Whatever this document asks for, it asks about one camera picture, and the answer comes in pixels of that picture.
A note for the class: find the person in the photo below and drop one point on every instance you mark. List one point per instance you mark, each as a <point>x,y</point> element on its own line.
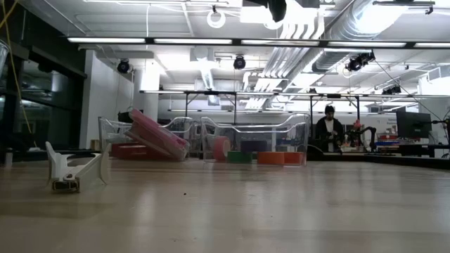
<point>330,131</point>

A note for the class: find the green tape roll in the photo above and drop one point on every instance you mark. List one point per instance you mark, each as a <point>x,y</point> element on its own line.
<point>239,157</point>

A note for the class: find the silver ventilation duct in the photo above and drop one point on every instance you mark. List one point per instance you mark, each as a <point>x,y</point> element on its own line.
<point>351,28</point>

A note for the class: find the pink stapler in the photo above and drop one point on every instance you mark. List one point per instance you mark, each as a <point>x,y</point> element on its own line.
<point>154,133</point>

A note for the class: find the red stapler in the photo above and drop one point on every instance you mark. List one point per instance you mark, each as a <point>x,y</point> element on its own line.
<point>123,152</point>

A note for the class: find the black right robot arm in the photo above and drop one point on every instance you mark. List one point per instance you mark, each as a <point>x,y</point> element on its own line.
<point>277,10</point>

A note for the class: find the clear plastic bin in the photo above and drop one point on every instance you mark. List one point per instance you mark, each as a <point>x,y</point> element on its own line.
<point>299,140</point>
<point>107,133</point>

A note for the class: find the black computer monitor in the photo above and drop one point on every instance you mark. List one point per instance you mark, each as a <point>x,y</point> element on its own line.
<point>413,124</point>
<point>123,117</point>

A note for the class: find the brown cardboard box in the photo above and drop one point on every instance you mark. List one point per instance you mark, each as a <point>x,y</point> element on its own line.
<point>96,144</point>

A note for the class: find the small red object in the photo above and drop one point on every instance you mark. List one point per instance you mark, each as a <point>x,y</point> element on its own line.
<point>356,124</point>

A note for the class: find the long ceiling light bar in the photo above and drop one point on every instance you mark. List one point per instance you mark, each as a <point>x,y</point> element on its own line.
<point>105,40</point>

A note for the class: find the black hanging camera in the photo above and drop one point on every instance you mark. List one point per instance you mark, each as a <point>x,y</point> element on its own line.
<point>239,62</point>
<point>123,66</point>
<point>358,61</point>
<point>392,90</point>

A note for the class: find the pale grey-green staple remover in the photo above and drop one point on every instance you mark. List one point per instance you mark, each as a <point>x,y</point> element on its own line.
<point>88,172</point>

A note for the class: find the pink tape roll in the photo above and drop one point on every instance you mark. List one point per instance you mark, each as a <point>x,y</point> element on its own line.
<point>219,149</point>

